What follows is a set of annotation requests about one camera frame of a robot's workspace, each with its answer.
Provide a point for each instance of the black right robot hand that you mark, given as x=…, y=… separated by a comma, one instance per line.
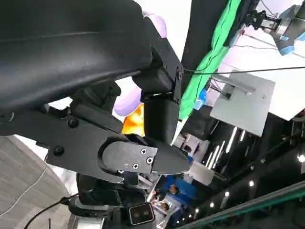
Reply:
x=100, y=190

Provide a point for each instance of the lilac plate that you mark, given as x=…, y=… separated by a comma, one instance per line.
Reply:
x=127, y=101

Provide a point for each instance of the person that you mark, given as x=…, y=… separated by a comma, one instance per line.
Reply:
x=181, y=187

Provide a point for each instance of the green cloth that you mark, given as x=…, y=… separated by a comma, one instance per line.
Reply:
x=209, y=55

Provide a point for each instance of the orange toy bread roll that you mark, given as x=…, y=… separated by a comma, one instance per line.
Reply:
x=134, y=121

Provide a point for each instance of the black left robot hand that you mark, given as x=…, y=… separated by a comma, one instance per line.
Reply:
x=71, y=52

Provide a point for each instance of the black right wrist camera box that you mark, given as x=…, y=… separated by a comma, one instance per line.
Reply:
x=141, y=213

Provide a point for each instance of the grey desk panel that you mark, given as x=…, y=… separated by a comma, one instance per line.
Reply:
x=240, y=105

